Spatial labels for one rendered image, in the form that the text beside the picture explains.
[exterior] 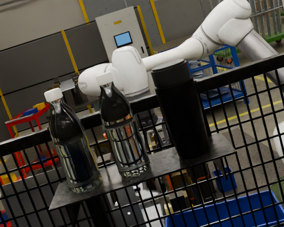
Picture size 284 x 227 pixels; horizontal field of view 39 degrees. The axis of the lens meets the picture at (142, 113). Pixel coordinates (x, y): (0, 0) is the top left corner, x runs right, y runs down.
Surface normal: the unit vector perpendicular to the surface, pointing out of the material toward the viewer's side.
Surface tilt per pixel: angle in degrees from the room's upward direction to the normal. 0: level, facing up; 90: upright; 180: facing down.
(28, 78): 90
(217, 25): 90
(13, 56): 90
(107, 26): 90
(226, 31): 98
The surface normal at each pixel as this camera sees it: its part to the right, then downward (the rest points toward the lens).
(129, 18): 0.12, 0.18
